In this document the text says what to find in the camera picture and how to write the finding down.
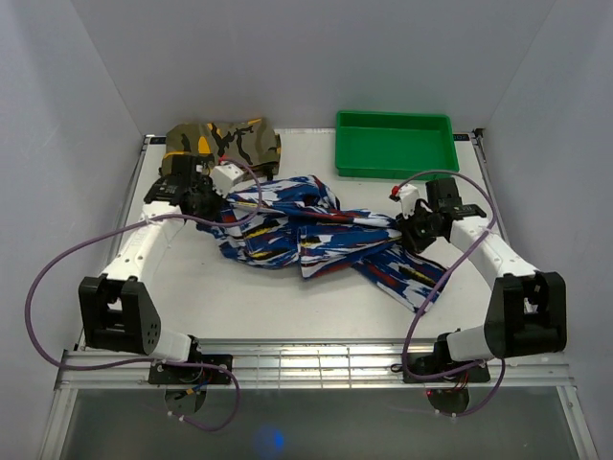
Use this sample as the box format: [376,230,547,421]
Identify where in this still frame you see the blue white red patterned trousers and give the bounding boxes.
[197,175,446,311]

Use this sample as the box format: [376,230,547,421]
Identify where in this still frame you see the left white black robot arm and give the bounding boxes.
[78,155,222,383]

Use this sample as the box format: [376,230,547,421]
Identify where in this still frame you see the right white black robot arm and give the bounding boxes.
[391,177,567,380]

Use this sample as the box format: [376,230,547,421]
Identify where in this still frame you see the folded camouflage trousers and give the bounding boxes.
[159,117,282,180]

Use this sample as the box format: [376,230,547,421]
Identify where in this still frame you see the green plastic tray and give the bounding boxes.
[334,110,460,180]

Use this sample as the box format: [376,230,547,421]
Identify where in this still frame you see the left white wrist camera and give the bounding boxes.
[210,163,244,197]

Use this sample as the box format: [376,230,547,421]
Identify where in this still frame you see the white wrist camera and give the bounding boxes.
[390,184,420,219]
[210,163,244,197]

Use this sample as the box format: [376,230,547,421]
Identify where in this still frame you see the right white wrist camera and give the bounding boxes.
[390,184,420,219]

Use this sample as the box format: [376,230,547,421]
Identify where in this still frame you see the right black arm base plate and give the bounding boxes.
[400,354,490,383]

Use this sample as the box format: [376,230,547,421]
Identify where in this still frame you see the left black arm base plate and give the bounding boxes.
[148,354,234,386]

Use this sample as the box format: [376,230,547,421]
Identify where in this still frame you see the aluminium table edge rail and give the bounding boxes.
[56,342,575,390]

